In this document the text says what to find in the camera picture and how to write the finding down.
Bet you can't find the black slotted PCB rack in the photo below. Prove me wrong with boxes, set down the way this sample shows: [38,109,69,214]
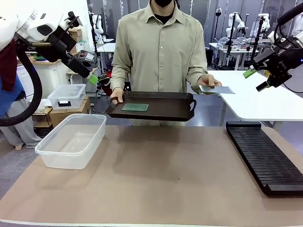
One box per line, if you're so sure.
[225,121,303,197]

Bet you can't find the white background desk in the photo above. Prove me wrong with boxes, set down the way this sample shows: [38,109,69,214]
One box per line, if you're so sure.
[96,42,116,71]

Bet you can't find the person's beige shirt torso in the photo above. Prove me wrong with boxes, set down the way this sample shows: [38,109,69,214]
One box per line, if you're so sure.
[110,0,209,94]

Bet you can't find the clear lidded storage box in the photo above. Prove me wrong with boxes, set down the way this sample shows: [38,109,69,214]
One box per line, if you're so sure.
[47,83,87,110]

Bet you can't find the grey PCB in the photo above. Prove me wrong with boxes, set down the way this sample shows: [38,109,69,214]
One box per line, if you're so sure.
[198,85,236,95]

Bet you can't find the person's right hand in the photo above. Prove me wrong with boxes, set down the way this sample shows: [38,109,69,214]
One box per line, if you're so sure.
[109,87,124,105]

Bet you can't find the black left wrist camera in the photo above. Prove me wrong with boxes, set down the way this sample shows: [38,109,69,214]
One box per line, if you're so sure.
[67,11,81,28]

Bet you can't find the black corrugated cable conduit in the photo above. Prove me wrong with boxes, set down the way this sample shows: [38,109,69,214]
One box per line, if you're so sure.
[0,39,43,127]

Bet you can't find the brown cardboard box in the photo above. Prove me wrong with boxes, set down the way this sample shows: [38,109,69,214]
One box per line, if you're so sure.
[48,96,92,129]

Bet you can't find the red and black bag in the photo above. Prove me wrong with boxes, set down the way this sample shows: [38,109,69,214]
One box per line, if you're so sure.
[96,70,112,93]

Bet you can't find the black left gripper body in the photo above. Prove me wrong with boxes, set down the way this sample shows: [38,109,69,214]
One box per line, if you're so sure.
[47,25,79,61]

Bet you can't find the black face mask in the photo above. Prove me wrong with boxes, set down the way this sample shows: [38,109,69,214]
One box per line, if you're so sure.
[154,0,176,7]

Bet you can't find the person's left hand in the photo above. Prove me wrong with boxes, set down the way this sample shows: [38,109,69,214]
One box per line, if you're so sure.
[197,74,223,95]

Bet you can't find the white side table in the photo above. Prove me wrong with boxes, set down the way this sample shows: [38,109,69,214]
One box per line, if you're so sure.
[206,70,303,122]

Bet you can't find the clear plastic open box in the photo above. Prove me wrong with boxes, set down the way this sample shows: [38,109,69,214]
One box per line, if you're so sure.
[35,113,107,170]

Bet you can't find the black tripod stand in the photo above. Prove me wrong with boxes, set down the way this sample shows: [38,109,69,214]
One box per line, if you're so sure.
[214,6,224,70]
[250,16,265,66]

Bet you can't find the person's right forearm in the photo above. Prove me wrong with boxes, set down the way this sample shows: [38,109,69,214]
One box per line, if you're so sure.
[110,56,134,92]

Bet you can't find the person's left forearm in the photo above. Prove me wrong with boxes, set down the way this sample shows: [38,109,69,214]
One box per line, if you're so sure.
[185,61,209,93]

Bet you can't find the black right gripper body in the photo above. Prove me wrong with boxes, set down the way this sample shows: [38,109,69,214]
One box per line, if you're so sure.
[260,46,293,88]

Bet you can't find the green PCB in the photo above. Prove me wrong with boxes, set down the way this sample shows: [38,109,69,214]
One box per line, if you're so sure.
[121,103,150,112]

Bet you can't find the background person in blue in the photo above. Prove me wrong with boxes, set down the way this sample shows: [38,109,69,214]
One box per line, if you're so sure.
[0,39,43,150]

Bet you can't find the brown plastic serving tray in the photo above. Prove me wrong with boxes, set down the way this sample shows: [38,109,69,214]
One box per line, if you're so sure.
[104,91,197,122]

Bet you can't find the white cabinet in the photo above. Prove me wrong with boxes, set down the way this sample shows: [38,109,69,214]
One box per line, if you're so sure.
[16,59,70,98]

